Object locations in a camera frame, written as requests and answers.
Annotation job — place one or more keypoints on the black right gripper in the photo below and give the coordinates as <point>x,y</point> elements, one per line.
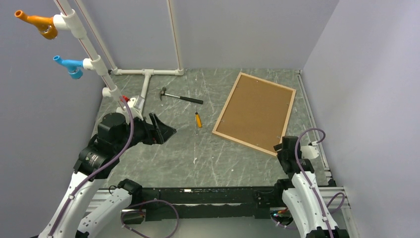
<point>280,152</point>

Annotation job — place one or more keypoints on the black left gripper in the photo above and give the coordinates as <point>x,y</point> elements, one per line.
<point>158,133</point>

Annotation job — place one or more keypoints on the yellow handled screwdriver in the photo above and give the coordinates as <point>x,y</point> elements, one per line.
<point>198,120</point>

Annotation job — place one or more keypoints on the wooden picture frame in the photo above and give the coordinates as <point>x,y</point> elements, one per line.
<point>256,113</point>

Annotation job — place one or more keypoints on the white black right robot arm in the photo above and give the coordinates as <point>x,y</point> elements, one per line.
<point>300,192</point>

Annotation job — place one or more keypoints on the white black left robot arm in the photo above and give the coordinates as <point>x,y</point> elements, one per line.
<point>115,135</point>

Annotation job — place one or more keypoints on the blue nozzle fitting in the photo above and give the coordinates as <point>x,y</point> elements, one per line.
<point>73,67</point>

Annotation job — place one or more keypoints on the white PVC pipe stand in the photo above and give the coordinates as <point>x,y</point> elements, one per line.
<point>70,21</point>

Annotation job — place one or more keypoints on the orange nozzle fitting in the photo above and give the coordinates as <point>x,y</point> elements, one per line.
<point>44,25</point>

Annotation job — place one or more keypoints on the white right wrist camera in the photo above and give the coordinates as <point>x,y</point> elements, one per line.
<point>309,152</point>

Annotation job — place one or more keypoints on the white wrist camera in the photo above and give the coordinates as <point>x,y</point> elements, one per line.
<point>309,152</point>
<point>136,105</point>

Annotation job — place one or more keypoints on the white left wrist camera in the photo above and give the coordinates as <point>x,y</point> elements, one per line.
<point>136,105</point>

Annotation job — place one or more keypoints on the black handled claw hammer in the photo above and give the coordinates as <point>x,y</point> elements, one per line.
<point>188,99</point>

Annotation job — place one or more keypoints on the aluminium rail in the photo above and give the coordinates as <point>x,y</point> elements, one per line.
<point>334,197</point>

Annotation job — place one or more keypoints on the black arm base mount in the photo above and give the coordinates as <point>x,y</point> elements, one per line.
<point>259,202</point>

